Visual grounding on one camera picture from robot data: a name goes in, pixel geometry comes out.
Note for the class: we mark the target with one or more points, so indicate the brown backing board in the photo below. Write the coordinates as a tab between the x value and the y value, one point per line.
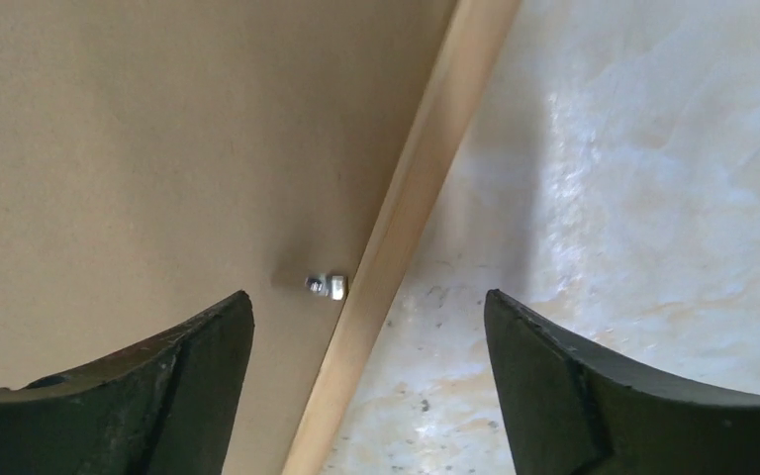
156	156

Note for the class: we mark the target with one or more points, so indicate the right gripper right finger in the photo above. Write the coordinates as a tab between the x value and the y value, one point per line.
572	406

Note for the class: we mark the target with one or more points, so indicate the wooden picture frame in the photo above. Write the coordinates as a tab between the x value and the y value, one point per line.
464	64

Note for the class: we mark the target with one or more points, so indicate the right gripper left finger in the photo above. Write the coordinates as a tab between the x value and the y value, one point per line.
163	405

